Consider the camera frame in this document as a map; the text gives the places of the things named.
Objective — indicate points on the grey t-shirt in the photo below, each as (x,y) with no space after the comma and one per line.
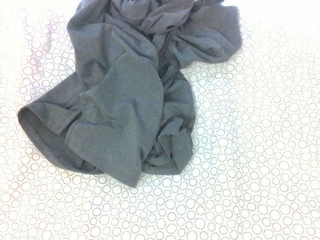
(125,87)

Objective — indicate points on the white circle-patterned bed sheet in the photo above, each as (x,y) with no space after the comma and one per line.
(262,150)

